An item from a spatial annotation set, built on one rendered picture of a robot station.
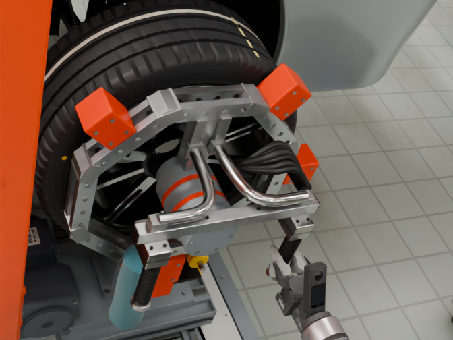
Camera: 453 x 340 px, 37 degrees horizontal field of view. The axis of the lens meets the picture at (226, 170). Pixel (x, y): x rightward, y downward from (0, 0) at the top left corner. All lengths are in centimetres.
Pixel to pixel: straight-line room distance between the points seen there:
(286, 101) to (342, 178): 164
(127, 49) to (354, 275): 161
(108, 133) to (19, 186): 24
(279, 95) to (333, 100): 203
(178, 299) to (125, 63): 96
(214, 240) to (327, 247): 132
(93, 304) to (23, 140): 105
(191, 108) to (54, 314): 78
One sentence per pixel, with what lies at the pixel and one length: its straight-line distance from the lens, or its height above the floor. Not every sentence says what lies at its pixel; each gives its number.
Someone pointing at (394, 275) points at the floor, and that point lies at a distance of 285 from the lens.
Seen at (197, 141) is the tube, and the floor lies 102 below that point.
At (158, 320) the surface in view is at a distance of 220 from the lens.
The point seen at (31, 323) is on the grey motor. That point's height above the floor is 35.
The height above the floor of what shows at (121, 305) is 58.
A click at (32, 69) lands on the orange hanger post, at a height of 135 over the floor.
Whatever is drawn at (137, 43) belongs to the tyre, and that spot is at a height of 115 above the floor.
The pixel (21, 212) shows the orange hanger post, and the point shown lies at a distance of 126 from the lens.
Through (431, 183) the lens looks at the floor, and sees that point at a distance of 334.
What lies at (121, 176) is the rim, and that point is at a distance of 163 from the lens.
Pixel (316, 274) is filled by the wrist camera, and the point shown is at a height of 91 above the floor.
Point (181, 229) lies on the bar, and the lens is 134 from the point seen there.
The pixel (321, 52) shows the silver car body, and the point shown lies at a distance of 207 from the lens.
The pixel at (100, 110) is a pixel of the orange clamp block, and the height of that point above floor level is 111.
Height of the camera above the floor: 200
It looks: 44 degrees down
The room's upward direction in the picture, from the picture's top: 22 degrees clockwise
